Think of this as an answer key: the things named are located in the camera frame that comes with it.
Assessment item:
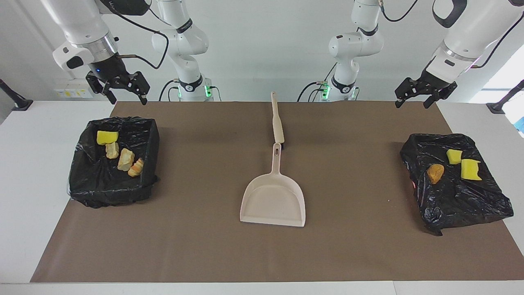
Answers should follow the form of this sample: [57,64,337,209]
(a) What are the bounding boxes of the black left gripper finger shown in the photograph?
[395,77,419,109]
[423,82,458,109]

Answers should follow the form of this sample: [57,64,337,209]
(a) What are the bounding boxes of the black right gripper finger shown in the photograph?
[129,71,151,106]
[85,70,117,105]

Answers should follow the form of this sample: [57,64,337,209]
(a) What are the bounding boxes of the yellow sponge wedge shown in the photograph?
[96,130,119,146]

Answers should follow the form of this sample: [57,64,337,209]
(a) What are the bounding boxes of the yellowish pale bread piece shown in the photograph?
[117,148,135,172]

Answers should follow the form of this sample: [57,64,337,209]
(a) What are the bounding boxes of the brown bread roll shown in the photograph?
[427,164,445,185]

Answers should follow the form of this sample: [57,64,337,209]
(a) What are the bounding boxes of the notched yellow sponge piece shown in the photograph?
[461,159,482,181]

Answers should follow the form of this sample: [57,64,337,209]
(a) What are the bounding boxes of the orange striped croissant piece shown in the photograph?
[127,158,145,177]

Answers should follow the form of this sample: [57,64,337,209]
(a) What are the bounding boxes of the beige brush with black bristles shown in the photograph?
[271,91,286,148]

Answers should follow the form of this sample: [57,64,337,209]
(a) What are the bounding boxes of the beige plastic dustpan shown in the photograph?
[240,143,306,227]

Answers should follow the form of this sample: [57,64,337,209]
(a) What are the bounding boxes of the open bin with black liner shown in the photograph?
[67,116,160,209]

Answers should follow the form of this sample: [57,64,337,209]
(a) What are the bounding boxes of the bin wrapped in black bag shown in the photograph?
[400,133,514,236]

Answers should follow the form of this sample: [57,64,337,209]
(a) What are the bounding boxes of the white blue package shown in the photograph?
[503,96,524,138]

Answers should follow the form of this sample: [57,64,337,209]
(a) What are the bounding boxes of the brown paper table mat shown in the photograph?
[30,101,524,283]

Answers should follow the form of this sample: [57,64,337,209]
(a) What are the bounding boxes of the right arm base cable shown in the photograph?
[159,79,181,102]

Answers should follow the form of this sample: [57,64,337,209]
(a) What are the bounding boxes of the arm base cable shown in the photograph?
[159,79,181,102]
[297,80,328,102]

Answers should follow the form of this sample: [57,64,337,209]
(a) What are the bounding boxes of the white wall socket box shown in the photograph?
[54,79,95,99]

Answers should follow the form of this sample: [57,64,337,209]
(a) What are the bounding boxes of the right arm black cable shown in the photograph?
[98,0,169,70]

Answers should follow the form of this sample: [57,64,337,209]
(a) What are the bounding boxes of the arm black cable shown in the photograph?
[98,0,169,70]
[379,0,524,69]

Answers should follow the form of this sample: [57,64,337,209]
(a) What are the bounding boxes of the black camera stand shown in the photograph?
[0,79,33,111]
[486,80,524,114]

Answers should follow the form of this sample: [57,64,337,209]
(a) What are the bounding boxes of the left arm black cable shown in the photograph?
[379,0,524,69]

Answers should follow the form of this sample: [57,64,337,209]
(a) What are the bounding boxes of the left arm base cable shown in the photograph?
[297,80,328,102]

